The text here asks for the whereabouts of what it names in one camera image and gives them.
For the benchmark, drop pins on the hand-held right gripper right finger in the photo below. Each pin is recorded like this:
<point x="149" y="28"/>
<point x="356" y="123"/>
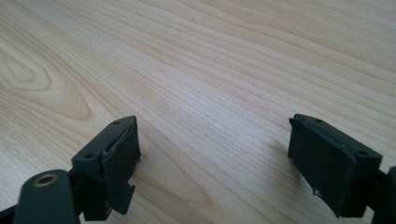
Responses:
<point x="333" y="165"/>

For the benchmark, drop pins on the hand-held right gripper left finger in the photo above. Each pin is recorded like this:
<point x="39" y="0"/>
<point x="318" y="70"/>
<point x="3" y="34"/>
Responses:
<point x="107" y="171"/>

